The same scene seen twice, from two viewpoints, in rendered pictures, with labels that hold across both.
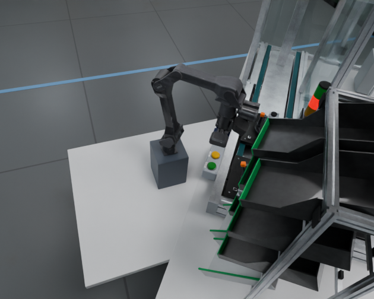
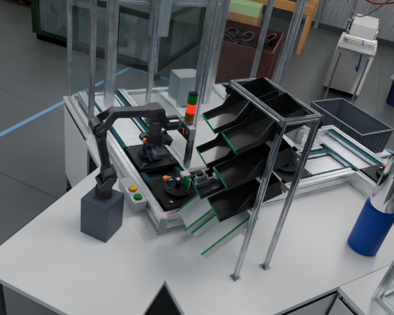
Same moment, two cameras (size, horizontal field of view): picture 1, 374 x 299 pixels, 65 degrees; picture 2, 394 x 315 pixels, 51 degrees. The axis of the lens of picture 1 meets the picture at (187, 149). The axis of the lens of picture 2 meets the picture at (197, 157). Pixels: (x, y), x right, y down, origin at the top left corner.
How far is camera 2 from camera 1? 99 cm
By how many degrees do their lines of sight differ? 40
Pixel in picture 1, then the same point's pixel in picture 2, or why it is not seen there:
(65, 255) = not seen: outside the picture
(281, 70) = not seen: hidden behind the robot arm
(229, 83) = (156, 106)
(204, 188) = (140, 220)
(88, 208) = (59, 294)
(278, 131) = (214, 117)
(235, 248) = (224, 210)
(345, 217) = (289, 120)
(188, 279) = (189, 281)
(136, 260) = (142, 297)
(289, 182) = (246, 133)
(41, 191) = not seen: outside the picture
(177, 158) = (117, 198)
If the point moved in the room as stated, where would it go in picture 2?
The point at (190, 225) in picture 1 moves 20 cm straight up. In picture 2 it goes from (156, 250) to (161, 217)
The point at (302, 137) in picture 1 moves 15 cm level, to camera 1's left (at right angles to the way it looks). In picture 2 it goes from (230, 113) to (202, 121)
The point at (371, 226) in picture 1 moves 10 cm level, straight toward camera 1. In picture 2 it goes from (298, 119) to (299, 132)
